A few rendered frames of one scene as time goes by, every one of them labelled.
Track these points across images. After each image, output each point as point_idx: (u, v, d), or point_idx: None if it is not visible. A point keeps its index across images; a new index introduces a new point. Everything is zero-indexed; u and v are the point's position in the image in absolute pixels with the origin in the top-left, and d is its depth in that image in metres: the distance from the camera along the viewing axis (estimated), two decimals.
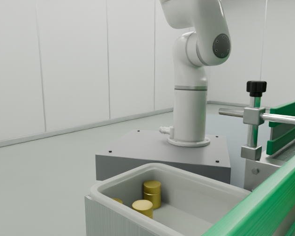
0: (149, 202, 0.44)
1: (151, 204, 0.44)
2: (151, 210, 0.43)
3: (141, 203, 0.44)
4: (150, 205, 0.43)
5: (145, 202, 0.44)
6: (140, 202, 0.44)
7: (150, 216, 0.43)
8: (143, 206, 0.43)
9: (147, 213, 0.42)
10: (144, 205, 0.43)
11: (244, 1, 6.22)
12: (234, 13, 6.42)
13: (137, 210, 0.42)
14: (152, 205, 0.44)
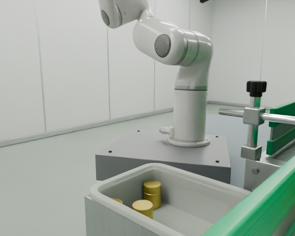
0: (149, 202, 0.44)
1: (151, 204, 0.44)
2: (151, 210, 0.43)
3: (141, 203, 0.44)
4: (150, 205, 0.43)
5: (145, 202, 0.44)
6: (140, 202, 0.44)
7: (150, 216, 0.43)
8: (143, 206, 0.43)
9: (147, 213, 0.42)
10: (144, 205, 0.43)
11: (244, 1, 6.22)
12: (234, 13, 6.42)
13: (137, 210, 0.42)
14: (152, 205, 0.44)
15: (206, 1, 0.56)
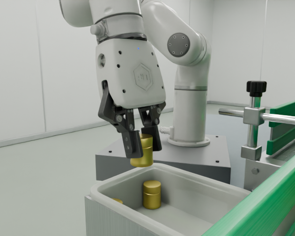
0: (149, 135, 0.42)
1: (151, 136, 0.41)
2: (151, 141, 0.41)
3: (140, 135, 0.42)
4: (149, 136, 0.41)
5: (144, 135, 0.42)
6: (139, 135, 0.42)
7: (150, 147, 0.41)
8: (142, 136, 0.41)
9: (146, 143, 0.40)
10: (143, 136, 0.41)
11: (244, 1, 6.22)
12: (234, 13, 6.42)
13: None
14: (152, 136, 0.41)
15: (152, 151, 0.44)
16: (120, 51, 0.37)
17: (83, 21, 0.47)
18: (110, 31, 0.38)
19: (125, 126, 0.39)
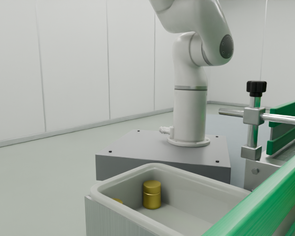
0: None
1: None
2: None
3: None
4: None
5: None
6: None
7: None
8: None
9: None
10: None
11: (244, 1, 6.22)
12: (234, 13, 6.42)
13: None
14: None
15: None
16: None
17: None
18: None
19: None
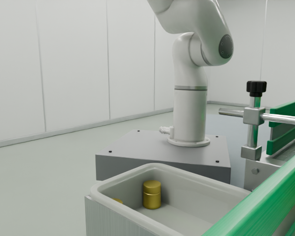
0: None
1: None
2: None
3: None
4: None
5: None
6: None
7: None
8: None
9: None
10: None
11: (244, 1, 6.22)
12: (234, 13, 6.42)
13: None
14: None
15: None
16: None
17: None
18: None
19: None
